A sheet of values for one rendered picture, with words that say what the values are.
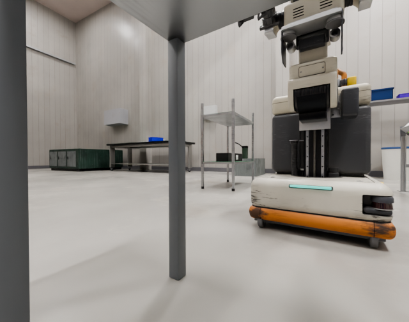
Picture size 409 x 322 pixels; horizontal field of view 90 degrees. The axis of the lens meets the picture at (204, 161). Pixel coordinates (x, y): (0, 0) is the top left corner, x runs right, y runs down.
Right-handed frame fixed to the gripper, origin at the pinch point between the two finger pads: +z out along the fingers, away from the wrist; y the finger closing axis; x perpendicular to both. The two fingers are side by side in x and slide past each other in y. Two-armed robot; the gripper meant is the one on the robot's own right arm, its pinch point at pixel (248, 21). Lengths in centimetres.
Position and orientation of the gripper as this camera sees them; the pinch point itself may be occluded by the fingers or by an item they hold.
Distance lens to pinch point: 110.3
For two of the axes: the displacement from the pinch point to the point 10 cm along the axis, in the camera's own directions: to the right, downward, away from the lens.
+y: 8.4, 0.2, -5.4
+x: 4.9, 4.2, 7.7
